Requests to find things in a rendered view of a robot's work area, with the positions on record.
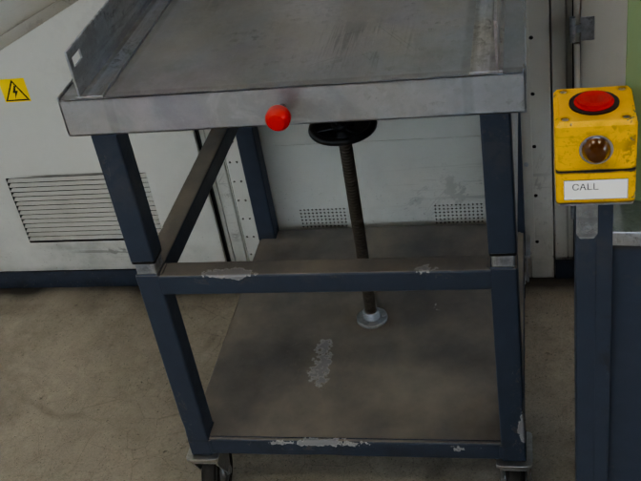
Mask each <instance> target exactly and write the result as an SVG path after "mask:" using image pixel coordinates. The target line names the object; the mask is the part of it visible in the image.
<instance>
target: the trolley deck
mask: <svg viewBox="0 0 641 481"><path fill-rule="evenodd" d="M475 11H476V0H172V2H171V3H170V4H169V6H168V7H167V9H166V10H165V11H164V12H163V13H162V15H161V16H160V18H159V19H158V20H157V22H156V23H155V25H154V26H153V28H152V29H151V31H150V32H149V34H148V35H147V36H146V38H145V39H144V41H143V42H142V43H141V45H140V46H139V48H138V49H137V50H136V52H135V53H134V55H133V57H132V58H131V59H130V61H129V62H128V64H127V65H126V66H125V68H124V69H123V71H122V72H121V73H120V75H119V76H118V78H117V79H116V81H115V82H114V84H113V85H112V87H111V88H110V89H109V90H108V91H107V93H106V94H105V95H104V97H103V98H88V99H75V96H76V95H77V92H76V89H75V87H74V84H73V80H71V81H70V82H69V83H68V85H67V86H66V87H65V88H64V90H63V91H62V92H61V94H60V95H59V96H58V97H57V98H56V99H57V102H58V105H59V108H60V111H61V114H62V116H63V119H64V122H65V125H66V128H67V131H68V134H69V136H100V135H118V134H136V133H153V132H171V131H190V130H208V129H225V128H243V127H261V126H267V125H266V122H265V116H266V113H267V111H268V109H269V108H270V107H272V106H274V105H279V104H281V103H283V104H285V105H286V108H287V109H288V110H289V112H290V114H291V121H290V123H289V125H298V124H315V123H333V122H351V121H369V120H387V119H405V118H423V117H441V116H459V115H494V114H512V113H526V112H527V13H526V0H506V7H505V36H504V64H503V73H489V74H474V75H470V62H471V52H472V41H473V31H474V21H475Z"/></svg>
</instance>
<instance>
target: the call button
mask: <svg viewBox="0 0 641 481"><path fill-rule="evenodd" d="M613 103H614V98H613V97H612V96H611V95H610V94H608V93H606V92H602V91H588V92H584V93H581V94H579V95H578V96H577V97H575V99H574V105H575V106H576V107H577V108H578V109H581V110H584V111H591V112H595V111H602V110H606V109H607V108H609V107H611V106H612V105H613Z"/></svg>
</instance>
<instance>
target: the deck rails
mask: <svg viewBox="0 0 641 481"><path fill-rule="evenodd" d="M171 2H172V0H108V1H107V2H106V3H105V4H104V5H103V7H102V8H101V9H100V10H99V11H98V13H97V14H96V15H95V16H94V17H93V19H92V20H91V21H90V22H89V24H88V25H87V26H86V27H85V28H84V30H83V31H82V32H81V33H80V34H78V36H77V37H76V38H75V39H74V40H73V42H72V43H71V45H70V46H69V47H68V48H67V49H66V50H65V51H64V54H65V56H66V59H67V63H68V66H69V69H70V72H71V75H72V80H73V84H74V87H75V89H76V92H77V95H76V96H75V99H88V98H103V97H104V95H105V94H106V93H107V91H108V90H109V89H110V88H111V87H112V85H113V84H114V82H115V81H116V79H117V78H118V76H119V75H120V73H121V72H122V71H123V69H124V68H125V66H126V65H127V64H128V62H129V61H130V59H131V58H132V57H133V55H134V53H135V52H136V50H137V49H138V48H139V46H140V45H141V43H142V42H143V41H144V39H145V38H146V36H147V35H148V34H149V32H150V31H151V29H152V28H153V26H154V25H155V23H156V22H157V20H158V19H159V18H160V16H161V15H162V13H163V12H164V11H165V10H166V9H167V7H168V6H169V4H170V3H171ZM505 7H506V0H476V11H475V21H474V31H473V41H472V52H471V62H470V75H474V74H489V73H503V64H504V36H505ZM77 51H78V52H79V55H80V59H79V60H78V61H77V63H76V64H75V65H74V64H73V61H72V57H73V56H74V55H75V53H76V52H77Z"/></svg>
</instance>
